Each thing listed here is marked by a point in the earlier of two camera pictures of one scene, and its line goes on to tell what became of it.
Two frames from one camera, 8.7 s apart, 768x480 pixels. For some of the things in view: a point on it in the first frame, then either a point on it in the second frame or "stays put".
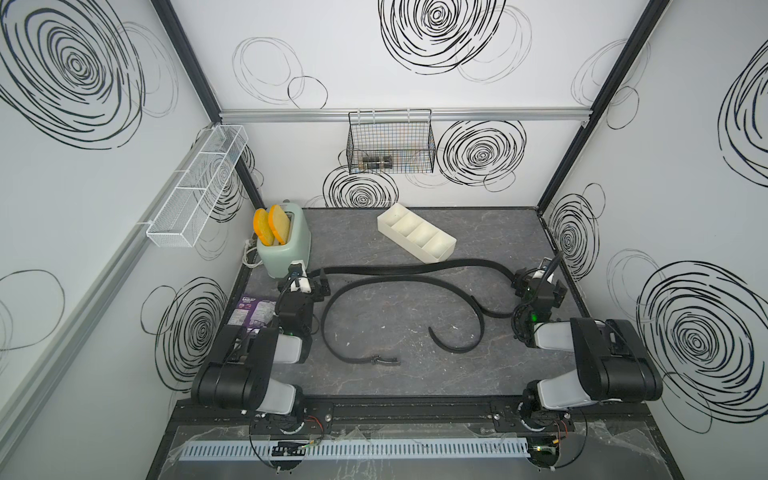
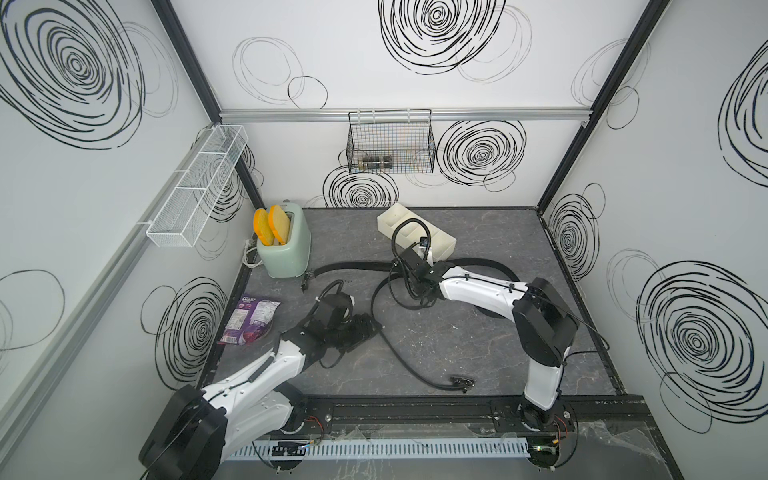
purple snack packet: (253, 312) stays put
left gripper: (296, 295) → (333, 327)
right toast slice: (279, 223) stays put
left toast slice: (262, 227) stays put
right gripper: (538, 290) → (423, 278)
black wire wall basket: (391, 141) stays put
